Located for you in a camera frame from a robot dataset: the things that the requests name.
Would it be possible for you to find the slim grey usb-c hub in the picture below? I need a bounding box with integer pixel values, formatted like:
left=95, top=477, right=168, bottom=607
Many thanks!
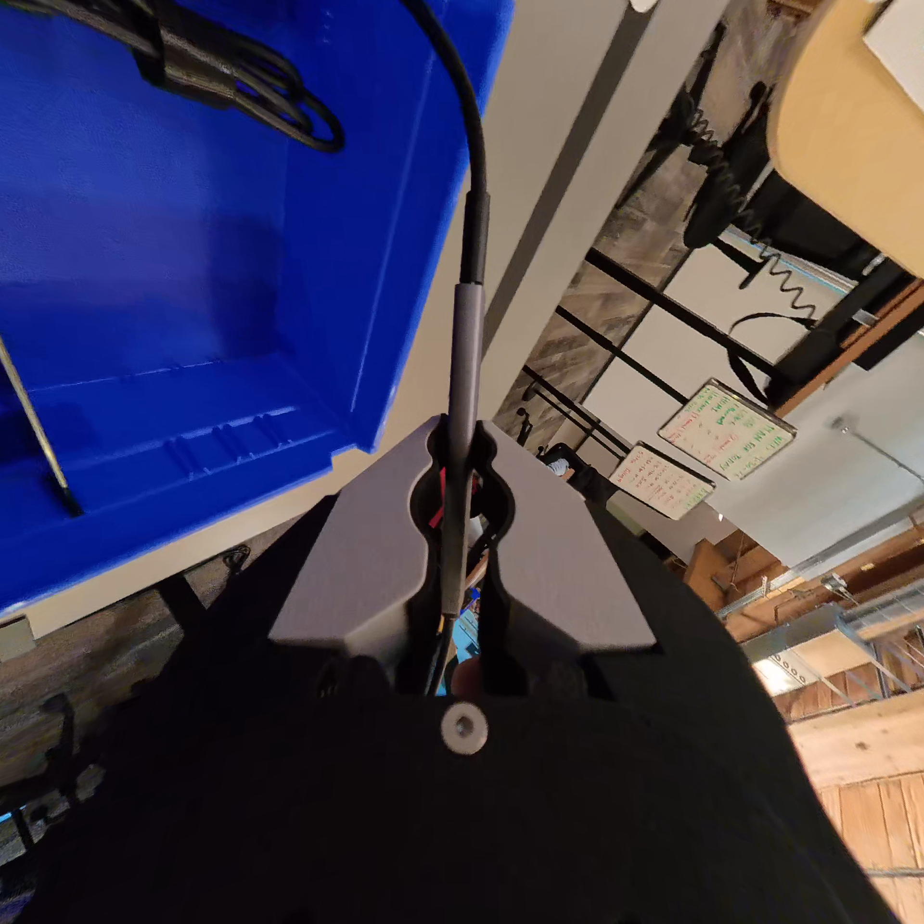
left=442, top=283, right=486, bottom=620

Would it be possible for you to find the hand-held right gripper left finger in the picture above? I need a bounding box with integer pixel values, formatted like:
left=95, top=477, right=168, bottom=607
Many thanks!
left=269, top=415, right=447, bottom=697

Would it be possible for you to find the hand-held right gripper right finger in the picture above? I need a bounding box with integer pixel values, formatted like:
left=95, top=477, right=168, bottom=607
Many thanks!
left=471, top=420, right=658, bottom=697

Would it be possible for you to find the blue plastic bin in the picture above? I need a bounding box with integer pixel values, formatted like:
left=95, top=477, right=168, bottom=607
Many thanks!
left=0, top=0, right=517, bottom=618

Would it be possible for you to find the black coiled cable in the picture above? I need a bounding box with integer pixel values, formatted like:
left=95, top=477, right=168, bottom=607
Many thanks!
left=679, top=81, right=822, bottom=332

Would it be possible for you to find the thin black usb-c cable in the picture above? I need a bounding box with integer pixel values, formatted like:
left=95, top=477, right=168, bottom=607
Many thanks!
left=0, top=0, right=493, bottom=284

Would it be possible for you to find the small handwritten whiteboard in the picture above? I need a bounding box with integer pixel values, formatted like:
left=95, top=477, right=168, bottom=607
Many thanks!
left=657, top=377, right=798, bottom=483
left=608, top=442, right=717, bottom=522

